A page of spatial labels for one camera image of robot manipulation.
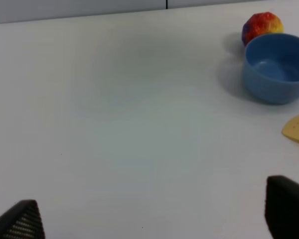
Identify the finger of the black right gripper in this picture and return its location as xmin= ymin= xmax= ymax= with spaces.
xmin=265 ymin=175 xmax=299 ymax=239

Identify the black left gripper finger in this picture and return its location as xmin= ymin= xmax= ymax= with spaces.
xmin=0 ymin=199 xmax=45 ymax=239

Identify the red yellow toy apple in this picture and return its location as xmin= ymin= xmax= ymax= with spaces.
xmin=241 ymin=12 xmax=284 ymax=46

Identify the blue bowl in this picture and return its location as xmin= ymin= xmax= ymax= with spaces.
xmin=242 ymin=33 xmax=299 ymax=105

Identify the yellow spatula with red handle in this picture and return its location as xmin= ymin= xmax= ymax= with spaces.
xmin=282 ymin=115 xmax=299 ymax=143

